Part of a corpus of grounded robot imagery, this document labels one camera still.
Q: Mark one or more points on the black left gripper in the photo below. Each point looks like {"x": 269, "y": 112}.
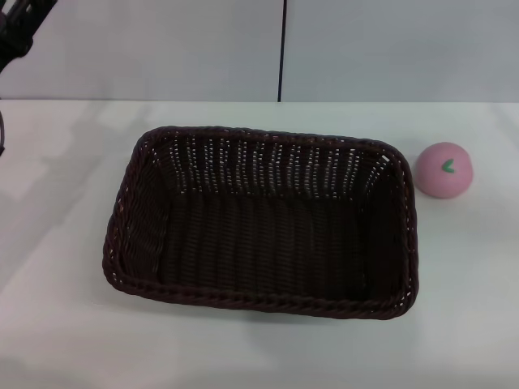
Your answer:
{"x": 12, "y": 40}

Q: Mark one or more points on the dark brown woven basket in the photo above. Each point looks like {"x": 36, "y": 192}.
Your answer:
{"x": 263, "y": 243}

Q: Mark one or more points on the pink peach-shaped bun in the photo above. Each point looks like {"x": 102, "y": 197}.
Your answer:
{"x": 444, "y": 178}

